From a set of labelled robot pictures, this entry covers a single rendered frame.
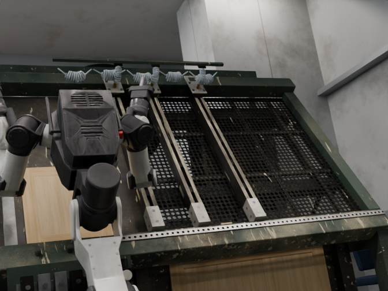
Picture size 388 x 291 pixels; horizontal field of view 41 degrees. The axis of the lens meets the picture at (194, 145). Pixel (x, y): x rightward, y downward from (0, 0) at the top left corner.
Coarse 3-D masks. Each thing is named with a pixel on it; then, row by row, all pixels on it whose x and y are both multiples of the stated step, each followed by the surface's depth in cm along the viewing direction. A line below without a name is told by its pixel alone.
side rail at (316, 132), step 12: (288, 96) 354; (300, 108) 346; (300, 120) 339; (312, 120) 337; (312, 132) 327; (324, 144) 319; (324, 156) 316; (336, 156) 312; (336, 168) 306; (348, 168) 306; (348, 180) 297; (360, 192) 291; (360, 204) 287; (372, 204) 285
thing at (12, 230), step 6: (6, 198) 231; (12, 198) 231; (6, 204) 228; (12, 204) 229; (6, 210) 225; (12, 210) 226; (6, 216) 223; (12, 216) 224; (6, 222) 220; (12, 222) 221; (6, 228) 218; (12, 228) 219; (6, 234) 216; (12, 234) 216; (6, 240) 214; (12, 240) 214
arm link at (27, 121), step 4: (20, 120) 198; (24, 120) 198; (28, 120) 199; (32, 120) 202; (16, 124) 193; (20, 124) 193; (24, 124) 194; (28, 124) 196; (32, 124) 199; (36, 124) 203; (32, 128) 197; (36, 128) 202; (8, 144) 200; (8, 148) 200; (12, 148) 199; (12, 152) 199; (16, 152) 199; (20, 152) 199
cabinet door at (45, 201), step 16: (32, 176) 247; (48, 176) 250; (32, 192) 239; (48, 192) 242; (64, 192) 244; (32, 208) 232; (48, 208) 235; (64, 208) 237; (32, 224) 225; (48, 224) 228; (64, 224) 230; (32, 240) 219; (48, 240) 221
